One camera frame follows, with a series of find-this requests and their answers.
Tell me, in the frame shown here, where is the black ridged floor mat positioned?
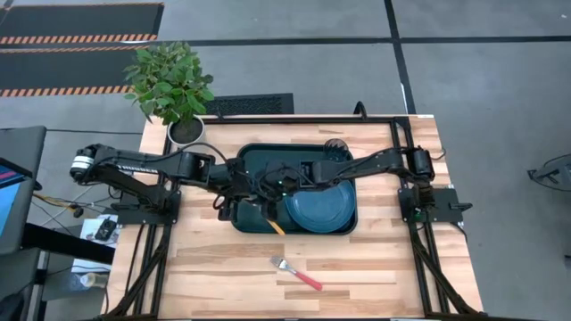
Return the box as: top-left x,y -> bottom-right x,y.
203,92 -> 295,116

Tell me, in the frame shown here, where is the dark cup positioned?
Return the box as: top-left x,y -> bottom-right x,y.
323,137 -> 351,162

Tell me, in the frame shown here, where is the black desk bar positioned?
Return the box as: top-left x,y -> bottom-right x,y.
21,222 -> 116,265

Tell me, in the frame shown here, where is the yellow-handled metal spoon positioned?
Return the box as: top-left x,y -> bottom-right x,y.
265,217 -> 287,236

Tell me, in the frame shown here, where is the clear plastic bottle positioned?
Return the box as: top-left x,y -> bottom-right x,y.
79,271 -> 110,289

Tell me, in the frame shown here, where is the black handheld controller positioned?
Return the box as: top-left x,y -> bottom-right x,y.
94,217 -> 118,243

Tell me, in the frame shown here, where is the red-handled metal fork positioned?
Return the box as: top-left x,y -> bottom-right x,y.
269,255 -> 324,292

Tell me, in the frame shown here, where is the blue plate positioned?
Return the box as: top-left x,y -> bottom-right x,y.
284,179 -> 357,235

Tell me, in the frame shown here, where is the black hazard-striped floor mat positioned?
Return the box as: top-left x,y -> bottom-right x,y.
0,44 -> 151,98
0,2 -> 165,45

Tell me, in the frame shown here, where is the yellow cable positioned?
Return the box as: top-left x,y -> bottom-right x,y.
33,192 -> 77,210

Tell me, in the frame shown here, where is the green leafy plant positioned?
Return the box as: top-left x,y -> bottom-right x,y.
123,40 -> 215,126

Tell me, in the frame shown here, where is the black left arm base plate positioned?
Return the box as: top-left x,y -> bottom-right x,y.
116,189 -> 183,226

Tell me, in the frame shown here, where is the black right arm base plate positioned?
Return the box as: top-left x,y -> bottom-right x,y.
398,186 -> 473,224

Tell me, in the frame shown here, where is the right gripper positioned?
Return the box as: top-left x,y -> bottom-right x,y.
262,160 -> 320,204

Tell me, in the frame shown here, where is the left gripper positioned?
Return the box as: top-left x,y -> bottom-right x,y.
218,158 -> 280,223

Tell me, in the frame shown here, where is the white plant pot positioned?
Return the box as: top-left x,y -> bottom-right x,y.
166,114 -> 207,148

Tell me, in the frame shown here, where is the grey monitor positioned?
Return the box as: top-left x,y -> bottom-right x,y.
0,126 -> 48,256

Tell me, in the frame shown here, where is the dark green tray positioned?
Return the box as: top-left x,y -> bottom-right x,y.
230,142 -> 359,236

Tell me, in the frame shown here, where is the white paper sheet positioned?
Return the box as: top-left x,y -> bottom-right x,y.
79,213 -> 120,249

